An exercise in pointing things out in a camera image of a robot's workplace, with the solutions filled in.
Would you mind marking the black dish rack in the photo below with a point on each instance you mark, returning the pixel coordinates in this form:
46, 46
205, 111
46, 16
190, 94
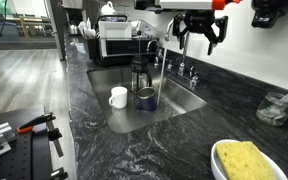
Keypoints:
124, 48

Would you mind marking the clear plastic container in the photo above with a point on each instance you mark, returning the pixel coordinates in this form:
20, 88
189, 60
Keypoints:
144, 28

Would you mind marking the black steel countertop appliance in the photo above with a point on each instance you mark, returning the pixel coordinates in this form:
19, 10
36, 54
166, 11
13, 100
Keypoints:
144, 4

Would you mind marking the steel kettle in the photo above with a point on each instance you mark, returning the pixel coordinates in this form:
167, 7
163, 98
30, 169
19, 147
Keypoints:
73, 30

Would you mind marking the white jug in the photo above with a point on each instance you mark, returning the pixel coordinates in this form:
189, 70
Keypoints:
108, 9

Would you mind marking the white camera mount orange end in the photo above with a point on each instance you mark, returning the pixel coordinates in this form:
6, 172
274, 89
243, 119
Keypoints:
190, 4

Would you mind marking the white ceramic bowl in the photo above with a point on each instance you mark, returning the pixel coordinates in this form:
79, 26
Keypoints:
216, 165

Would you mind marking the blue bin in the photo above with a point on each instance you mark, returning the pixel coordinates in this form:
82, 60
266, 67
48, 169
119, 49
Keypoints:
5, 31

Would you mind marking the chrome gooseneck faucet spout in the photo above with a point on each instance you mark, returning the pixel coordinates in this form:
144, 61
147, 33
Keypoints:
184, 53

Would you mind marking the clear glass jar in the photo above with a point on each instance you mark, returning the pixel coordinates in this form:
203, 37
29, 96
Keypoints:
272, 111

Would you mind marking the yellow sponge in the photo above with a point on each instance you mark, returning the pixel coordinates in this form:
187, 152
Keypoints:
242, 161

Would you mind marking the dark blue steel mug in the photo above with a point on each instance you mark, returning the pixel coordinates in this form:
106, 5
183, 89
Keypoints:
147, 101

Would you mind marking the white square plate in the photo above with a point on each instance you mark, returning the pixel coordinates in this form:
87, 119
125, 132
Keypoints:
114, 31

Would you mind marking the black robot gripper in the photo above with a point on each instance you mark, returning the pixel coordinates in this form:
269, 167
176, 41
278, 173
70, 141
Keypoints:
199, 21

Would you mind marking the black clamp knob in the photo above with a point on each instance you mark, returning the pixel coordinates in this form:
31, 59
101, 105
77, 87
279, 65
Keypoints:
59, 174

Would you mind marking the stainless steel refrigerator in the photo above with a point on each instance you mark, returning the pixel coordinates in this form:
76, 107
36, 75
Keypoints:
59, 26

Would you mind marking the white crumpled bags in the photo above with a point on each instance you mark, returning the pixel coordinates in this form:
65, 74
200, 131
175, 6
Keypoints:
86, 30

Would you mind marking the small chrome curved tap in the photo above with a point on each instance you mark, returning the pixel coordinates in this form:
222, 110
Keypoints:
156, 61

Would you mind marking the black perforated breadboard table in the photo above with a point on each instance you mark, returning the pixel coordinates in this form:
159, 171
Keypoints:
14, 160

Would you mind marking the black glass french press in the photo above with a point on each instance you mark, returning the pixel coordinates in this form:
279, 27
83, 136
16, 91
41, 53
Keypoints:
140, 75

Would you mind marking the wooden table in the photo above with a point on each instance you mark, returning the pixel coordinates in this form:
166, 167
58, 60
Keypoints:
27, 23

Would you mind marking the stainless steel sink basin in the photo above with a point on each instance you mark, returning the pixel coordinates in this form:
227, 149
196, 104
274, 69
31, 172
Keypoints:
124, 116

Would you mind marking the white ceramic mug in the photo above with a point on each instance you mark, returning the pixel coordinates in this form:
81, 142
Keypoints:
119, 97

